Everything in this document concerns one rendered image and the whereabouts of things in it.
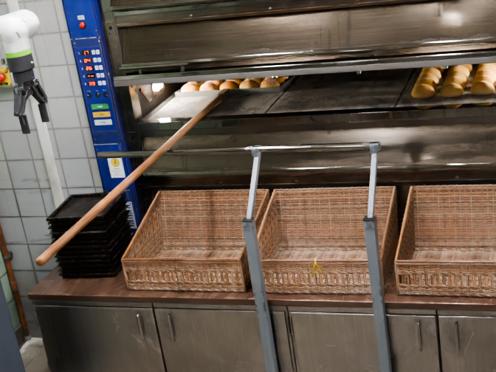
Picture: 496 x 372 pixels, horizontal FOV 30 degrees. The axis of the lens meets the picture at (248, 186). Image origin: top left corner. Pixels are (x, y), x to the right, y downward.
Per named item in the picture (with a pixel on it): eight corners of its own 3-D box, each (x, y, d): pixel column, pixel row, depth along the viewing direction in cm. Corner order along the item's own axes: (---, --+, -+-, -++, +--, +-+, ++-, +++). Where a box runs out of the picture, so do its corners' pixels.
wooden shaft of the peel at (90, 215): (43, 267, 293) (41, 258, 292) (35, 267, 294) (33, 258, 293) (224, 100, 442) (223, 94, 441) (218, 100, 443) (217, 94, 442)
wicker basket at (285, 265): (280, 243, 425) (272, 187, 416) (403, 242, 407) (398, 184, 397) (250, 294, 383) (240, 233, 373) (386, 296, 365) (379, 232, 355)
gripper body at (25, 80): (19, 68, 336) (26, 92, 339) (7, 74, 328) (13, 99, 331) (37, 66, 333) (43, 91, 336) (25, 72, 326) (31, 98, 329)
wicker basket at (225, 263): (167, 242, 445) (157, 189, 435) (279, 242, 426) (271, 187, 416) (125, 291, 403) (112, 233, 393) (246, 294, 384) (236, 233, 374)
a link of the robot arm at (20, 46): (-12, 21, 320) (18, 16, 318) (1, 14, 331) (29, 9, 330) (-2, 60, 324) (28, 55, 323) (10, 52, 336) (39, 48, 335)
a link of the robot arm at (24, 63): (24, 56, 323) (38, 50, 331) (-4, 59, 327) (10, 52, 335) (29, 73, 325) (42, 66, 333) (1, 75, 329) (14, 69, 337)
